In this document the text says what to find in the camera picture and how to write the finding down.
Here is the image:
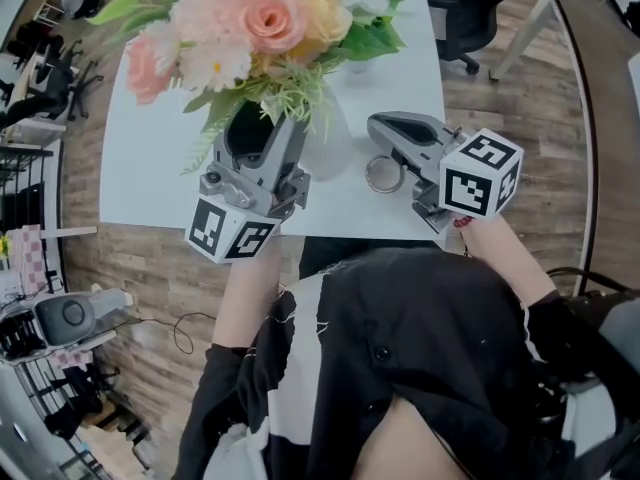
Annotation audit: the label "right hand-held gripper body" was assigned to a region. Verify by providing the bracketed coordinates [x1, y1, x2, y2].
[410, 123, 524, 234]

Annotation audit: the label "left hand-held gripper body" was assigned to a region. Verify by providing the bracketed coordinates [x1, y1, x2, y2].
[184, 160, 313, 265]

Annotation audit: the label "pink flowers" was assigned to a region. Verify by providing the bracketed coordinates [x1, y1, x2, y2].
[87, 0, 408, 182]

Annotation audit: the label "person's left forearm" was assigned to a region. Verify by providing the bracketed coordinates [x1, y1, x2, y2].
[210, 240, 284, 357]

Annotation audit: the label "person's right forearm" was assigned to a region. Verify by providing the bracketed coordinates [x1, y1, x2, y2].
[458, 215, 562, 310]

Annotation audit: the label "black office chair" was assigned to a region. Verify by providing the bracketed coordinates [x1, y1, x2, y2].
[42, 365, 122, 442]
[413, 0, 500, 75]
[0, 32, 105, 130]

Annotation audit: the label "dark brown curved table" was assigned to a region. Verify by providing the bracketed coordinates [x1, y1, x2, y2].
[488, 0, 640, 295]

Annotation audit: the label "person's black white shirt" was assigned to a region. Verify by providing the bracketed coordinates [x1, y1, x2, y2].
[172, 245, 640, 480]

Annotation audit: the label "grey rounded device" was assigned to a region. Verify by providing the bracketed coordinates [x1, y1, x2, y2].
[33, 287, 134, 347]

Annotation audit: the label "white box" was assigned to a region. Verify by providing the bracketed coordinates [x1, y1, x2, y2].
[626, 51, 640, 130]

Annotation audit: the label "black equipment pack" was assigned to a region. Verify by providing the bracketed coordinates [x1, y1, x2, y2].
[537, 290, 640, 422]

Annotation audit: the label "black metal rack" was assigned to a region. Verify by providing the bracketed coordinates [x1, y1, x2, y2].
[0, 141, 65, 235]

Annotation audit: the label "black ribbed box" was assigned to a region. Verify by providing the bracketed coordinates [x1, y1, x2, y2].
[0, 311, 49, 363]

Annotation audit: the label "table cable grommet ring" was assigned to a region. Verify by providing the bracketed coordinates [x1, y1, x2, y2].
[364, 153, 404, 195]

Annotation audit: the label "black floor cable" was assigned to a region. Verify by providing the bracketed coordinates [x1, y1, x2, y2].
[123, 311, 217, 355]

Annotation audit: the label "black pack cable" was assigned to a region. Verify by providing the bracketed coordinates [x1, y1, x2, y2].
[544, 266, 640, 300]

